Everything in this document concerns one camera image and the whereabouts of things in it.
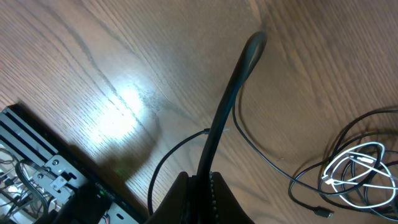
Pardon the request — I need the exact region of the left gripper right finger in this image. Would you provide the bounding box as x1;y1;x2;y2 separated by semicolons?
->
211;172;254;224

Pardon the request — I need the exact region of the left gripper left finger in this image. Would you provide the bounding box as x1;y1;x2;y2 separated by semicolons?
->
146;172;189;224

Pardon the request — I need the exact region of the white usb cable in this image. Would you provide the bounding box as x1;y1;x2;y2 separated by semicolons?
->
321;141;398;210

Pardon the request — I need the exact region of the black thin usb cable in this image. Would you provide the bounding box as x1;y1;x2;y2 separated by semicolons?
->
147;30;312;218

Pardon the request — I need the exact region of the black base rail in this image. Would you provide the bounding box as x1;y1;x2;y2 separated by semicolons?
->
1;104;147;223

